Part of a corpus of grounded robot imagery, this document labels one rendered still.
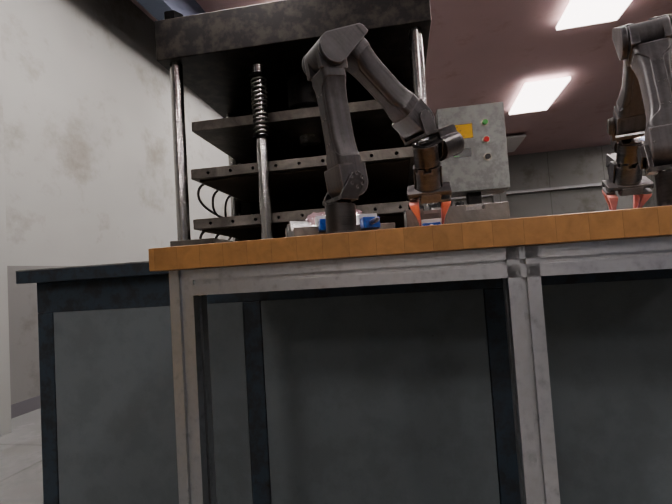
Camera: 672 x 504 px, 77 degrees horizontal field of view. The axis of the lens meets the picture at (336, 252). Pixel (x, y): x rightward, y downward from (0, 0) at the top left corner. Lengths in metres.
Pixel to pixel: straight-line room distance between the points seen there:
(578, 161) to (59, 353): 11.33
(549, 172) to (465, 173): 9.59
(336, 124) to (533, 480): 0.69
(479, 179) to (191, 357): 1.60
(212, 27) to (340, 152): 1.56
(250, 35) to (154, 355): 1.51
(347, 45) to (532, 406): 0.72
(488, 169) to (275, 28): 1.17
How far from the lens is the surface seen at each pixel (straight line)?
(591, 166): 11.91
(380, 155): 2.01
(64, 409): 1.53
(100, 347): 1.42
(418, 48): 2.11
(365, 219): 1.04
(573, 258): 0.70
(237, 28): 2.28
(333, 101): 0.89
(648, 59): 1.06
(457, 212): 1.14
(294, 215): 2.01
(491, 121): 2.15
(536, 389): 0.70
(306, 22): 2.19
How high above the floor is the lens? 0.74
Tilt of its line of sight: 3 degrees up
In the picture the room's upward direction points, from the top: 4 degrees counter-clockwise
